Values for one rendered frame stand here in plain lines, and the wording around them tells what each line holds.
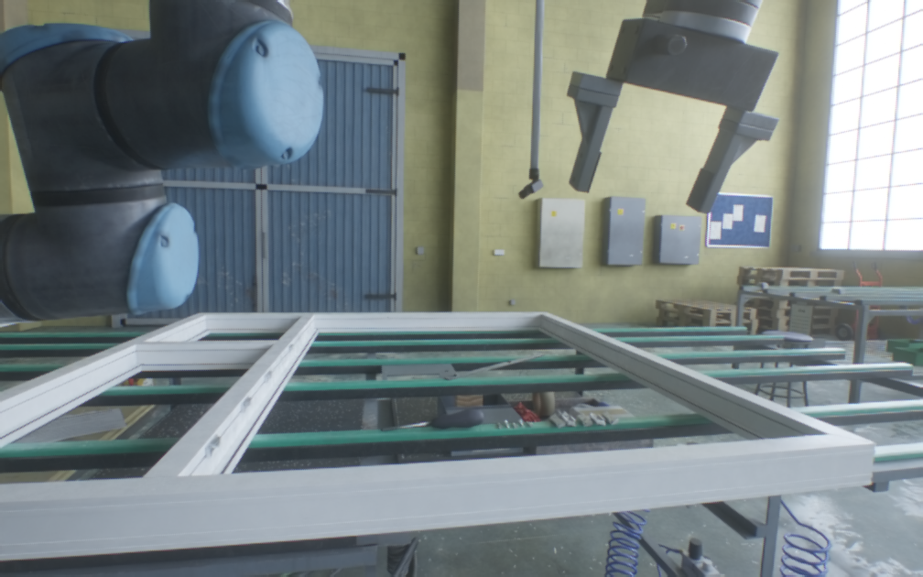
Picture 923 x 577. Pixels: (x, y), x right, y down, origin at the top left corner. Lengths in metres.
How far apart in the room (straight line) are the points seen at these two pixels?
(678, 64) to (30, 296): 0.55
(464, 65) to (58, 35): 7.00
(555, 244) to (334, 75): 4.11
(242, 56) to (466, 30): 7.22
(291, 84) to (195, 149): 0.08
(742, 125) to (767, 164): 9.48
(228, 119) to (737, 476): 0.78
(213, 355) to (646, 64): 1.33
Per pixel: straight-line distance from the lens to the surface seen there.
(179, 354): 1.55
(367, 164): 7.19
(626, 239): 8.02
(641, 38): 0.46
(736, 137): 0.53
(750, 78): 0.51
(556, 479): 0.69
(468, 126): 7.10
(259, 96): 0.33
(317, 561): 1.19
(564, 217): 7.57
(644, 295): 8.50
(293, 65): 0.36
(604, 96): 0.46
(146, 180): 0.45
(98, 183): 0.44
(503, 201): 7.46
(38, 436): 1.89
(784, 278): 8.20
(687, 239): 8.64
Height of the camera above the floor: 1.23
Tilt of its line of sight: 5 degrees down
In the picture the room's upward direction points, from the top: 1 degrees clockwise
